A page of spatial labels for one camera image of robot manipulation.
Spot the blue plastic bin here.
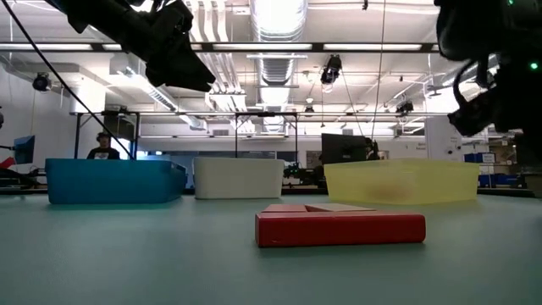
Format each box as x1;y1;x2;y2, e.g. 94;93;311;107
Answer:
45;158;187;206

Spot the white plastic bin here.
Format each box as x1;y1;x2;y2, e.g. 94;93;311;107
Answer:
192;157;285;200

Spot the person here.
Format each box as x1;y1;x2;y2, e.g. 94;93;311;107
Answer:
86;130;122;161

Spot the white pillar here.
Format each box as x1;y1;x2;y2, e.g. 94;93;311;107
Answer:
424;116;465;163

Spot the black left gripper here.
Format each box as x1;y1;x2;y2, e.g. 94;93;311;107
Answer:
122;0;217;93

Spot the black metal workstation frame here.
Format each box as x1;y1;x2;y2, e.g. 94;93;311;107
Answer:
74;110;141;161

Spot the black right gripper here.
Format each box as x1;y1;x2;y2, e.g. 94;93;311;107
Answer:
446;53;542;138

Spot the natural wood rectangular block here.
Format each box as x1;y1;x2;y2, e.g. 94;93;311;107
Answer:
304;202;377;214

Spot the blue-lit monitor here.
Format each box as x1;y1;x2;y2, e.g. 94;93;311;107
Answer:
13;134;36;165

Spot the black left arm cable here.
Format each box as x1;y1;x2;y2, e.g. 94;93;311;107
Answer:
0;0;137;161

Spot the red rectangular block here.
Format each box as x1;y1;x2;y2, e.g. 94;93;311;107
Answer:
261;203;309;214

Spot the long red block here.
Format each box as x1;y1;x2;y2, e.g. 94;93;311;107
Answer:
254;211;427;249

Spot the black computer monitor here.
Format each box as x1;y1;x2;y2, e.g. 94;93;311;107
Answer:
514;133;542;170
320;132;368;166

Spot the translucent yellow plastic bin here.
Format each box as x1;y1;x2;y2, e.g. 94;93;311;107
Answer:
324;158;481;206

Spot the black overhead rig beam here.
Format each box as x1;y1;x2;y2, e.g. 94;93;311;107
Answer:
0;41;441;54

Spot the silver ventilation duct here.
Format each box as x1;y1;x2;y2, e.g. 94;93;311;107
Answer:
248;0;309;133

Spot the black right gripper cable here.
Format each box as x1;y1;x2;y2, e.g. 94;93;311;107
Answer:
451;57;492;114

